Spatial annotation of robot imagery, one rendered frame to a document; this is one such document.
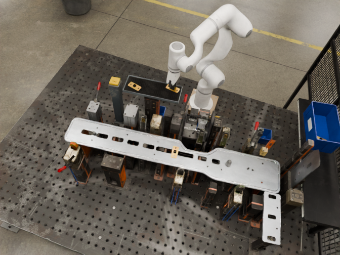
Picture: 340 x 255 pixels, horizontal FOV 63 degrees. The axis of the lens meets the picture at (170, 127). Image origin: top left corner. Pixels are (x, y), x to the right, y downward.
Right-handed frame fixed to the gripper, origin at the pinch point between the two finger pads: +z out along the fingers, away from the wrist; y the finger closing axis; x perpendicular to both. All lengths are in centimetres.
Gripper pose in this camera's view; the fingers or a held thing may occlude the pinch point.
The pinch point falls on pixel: (172, 85)
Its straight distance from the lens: 176.3
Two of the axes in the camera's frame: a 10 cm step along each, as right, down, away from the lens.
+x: 8.8, 4.2, -2.0
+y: -4.6, 7.3, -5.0
